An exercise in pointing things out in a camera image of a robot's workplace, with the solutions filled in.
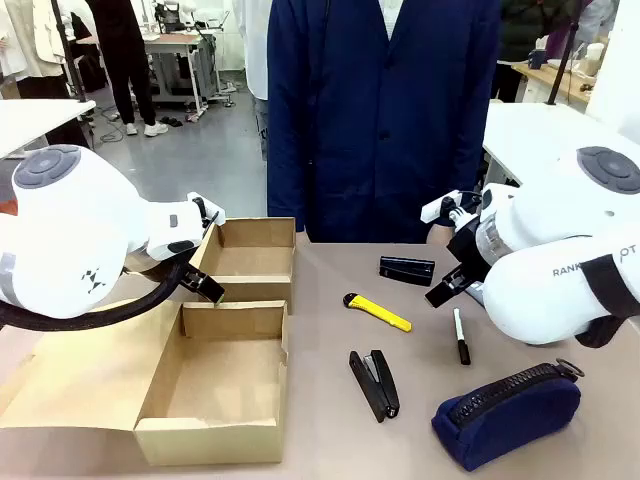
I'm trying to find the black stapler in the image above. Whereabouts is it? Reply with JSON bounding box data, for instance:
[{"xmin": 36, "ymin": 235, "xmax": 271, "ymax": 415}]
[{"xmin": 348, "ymin": 348, "xmax": 402, "ymax": 424}]

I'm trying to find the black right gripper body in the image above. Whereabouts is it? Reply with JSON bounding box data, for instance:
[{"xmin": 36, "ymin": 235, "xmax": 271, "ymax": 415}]
[{"xmin": 446, "ymin": 219, "xmax": 490, "ymax": 284}]

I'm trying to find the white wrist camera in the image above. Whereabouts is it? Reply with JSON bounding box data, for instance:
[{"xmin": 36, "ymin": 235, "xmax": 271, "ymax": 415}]
[
  {"xmin": 419, "ymin": 189, "xmax": 462, "ymax": 224},
  {"xmin": 187, "ymin": 191, "xmax": 227, "ymax": 236}
]

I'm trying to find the white table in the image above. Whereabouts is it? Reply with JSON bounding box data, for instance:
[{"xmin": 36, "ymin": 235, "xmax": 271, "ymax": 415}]
[
  {"xmin": 481, "ymin": 101, "xmax": 640, "ymax": 187},
  {"xmin": 0, "ymin": 98, "xmax": 97, "ymax": 160}
]

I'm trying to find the person in white coat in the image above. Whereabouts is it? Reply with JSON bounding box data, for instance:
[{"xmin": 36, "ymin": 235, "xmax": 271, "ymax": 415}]
[{"xmin": 231, "ymin": 0, "xmax": 272, "ymax": 162}]

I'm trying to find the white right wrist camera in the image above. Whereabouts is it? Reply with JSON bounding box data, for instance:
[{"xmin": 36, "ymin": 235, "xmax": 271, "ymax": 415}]
[{"xmin": 419, "ymin": 189, "xmax": 462, "ymax": 224}]

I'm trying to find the person in green jacket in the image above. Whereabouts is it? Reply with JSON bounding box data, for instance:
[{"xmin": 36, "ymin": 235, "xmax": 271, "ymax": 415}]
[{"xmin": 491, "ymin": 0, "xmax": 581, "ymax": 104}]

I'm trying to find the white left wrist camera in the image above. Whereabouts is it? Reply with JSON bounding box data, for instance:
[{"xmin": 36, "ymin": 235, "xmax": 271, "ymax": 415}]
[{"xmin": 187, "ymin": 191, "xmax": 227, "ymax": 236}]

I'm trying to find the brown cardboard box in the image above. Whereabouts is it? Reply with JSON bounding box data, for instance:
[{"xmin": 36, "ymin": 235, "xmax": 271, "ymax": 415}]
[
  {"xmin": 188, "ymin": 216, "xmax": 297, "ymax": 315},
  {"xmin": 0, "ymin": 298, "xmax": 291, "ymax": 467}
]

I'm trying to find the person in purple top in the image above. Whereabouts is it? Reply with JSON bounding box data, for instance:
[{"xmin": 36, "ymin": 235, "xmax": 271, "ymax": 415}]
[{"xmin": 543, "ymin": 0, "xmax": 621, "ymax": 60}]

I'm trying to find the black stand pole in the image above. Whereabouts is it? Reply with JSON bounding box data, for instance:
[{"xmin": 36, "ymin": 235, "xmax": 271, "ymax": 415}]
[{"xmin": 546, "ymin": 0, "xmax": 587, "ymax": 107}]

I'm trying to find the black marker pen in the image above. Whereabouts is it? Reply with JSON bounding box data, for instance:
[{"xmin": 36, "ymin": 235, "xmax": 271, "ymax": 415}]
[{"xmin": 452, "ymin": 307, "xmax": 472, "ymax": 366}]

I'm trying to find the black staple box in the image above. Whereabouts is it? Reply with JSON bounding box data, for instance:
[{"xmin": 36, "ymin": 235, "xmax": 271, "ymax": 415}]
[{"xmin": 378, "ymin": 255, "xmax": 437, "ymax": 288}]

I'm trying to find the black tripod stand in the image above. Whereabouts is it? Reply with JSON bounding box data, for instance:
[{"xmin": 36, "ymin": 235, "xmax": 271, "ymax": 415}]
[{"xmin": 49, "ymin": 0, "xmax": 99, "ymax": 151}]

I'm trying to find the person in black clothes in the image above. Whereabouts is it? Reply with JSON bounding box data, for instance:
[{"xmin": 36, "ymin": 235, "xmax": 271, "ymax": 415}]
[{"xmin": 83, "ymin": 0, "xmax": 170, "ymax": 138}]

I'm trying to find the person in cream coat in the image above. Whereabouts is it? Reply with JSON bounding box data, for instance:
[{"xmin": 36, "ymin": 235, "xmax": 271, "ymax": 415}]
[{"xmin": 0, "ymin": 0, "xmax": 71, "ymax": 100}]

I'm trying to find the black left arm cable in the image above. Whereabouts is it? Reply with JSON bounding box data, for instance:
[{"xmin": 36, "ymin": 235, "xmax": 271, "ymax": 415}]
[{"xmin": 0, "ymin": 259, "xmax": 187, "ymax": 332}]

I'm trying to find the person in blue coat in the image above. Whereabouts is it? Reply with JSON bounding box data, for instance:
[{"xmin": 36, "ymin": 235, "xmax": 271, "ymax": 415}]
[{"xmin": 266, "ymin": 0, "xmax": 503, "ymax": 245}]

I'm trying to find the wooden table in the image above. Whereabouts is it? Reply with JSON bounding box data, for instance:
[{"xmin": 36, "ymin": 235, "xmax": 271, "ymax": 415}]
[{"xmin": 510, "ymin": 54, "xmax": 609, "ymax": 105}]

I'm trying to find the white cylinder container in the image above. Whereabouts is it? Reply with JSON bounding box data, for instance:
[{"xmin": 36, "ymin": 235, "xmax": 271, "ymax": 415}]
[{"xmin": 583, "ymin": 42, "xmax": 607, "ymax": 76}]

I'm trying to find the navy blue pencil case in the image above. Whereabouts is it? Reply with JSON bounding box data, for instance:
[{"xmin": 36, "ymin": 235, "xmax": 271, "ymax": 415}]
[{"xmin": 430, "ymin": 357, "xmax": 586, "ymax": 473}]

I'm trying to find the yellow utility knife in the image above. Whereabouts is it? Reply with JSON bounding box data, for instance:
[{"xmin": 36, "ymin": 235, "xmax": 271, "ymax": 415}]
[{"xmin": 342, "ymin": 292, "xmax": 414, "ymax": 333}]

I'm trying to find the metal frame workbench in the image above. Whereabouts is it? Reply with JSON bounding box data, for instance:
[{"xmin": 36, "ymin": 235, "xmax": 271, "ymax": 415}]
[{"xmin": 143, "ymin": 9, "xmax": 234, "ymax": 122}]

